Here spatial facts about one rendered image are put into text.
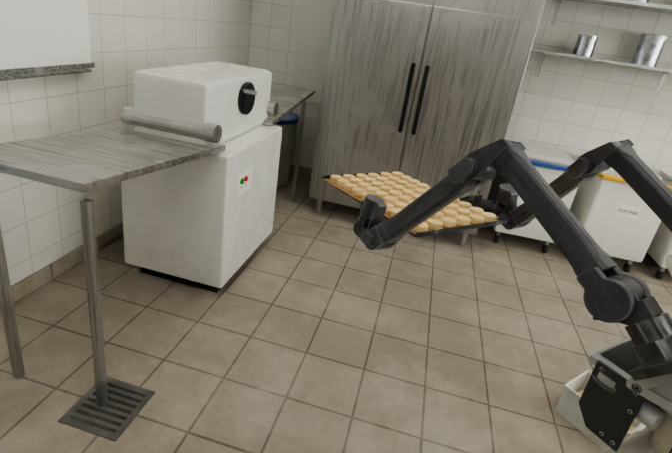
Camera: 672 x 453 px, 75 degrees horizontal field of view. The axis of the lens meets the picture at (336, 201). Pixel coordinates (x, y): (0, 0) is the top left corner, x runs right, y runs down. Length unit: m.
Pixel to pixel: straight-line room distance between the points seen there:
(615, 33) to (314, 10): 2.51
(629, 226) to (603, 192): 0.35
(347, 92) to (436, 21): 0.79
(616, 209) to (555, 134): 0.87
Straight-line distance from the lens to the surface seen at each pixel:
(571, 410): 2.49
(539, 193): 0.99
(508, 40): 3.33
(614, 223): 4.06
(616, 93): 4.48
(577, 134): 4.46
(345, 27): 3.39
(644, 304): 0.92
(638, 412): 1.15
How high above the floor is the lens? 1.56
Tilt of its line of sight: 22 degrees down
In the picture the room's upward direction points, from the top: 9 degrees clockwise
